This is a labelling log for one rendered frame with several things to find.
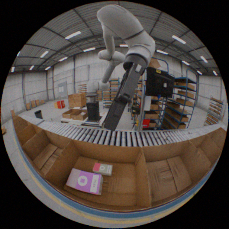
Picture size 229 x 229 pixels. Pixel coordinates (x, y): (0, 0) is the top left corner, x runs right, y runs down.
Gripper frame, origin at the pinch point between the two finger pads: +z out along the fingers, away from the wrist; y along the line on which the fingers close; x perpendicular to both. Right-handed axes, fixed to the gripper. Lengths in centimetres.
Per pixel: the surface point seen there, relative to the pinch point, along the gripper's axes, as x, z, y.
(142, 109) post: -38, -18, 56
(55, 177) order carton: 14.0, 37.3, -4.5
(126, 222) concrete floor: -66, 121, -32
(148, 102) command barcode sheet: -43, -29, 55
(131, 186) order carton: -23.0, 29.8, -2.8
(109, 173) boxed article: -11.2, 28.3, 4.5
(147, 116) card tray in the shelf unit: -82, -19, 100
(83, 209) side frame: -1.7, 41.6, -15.2
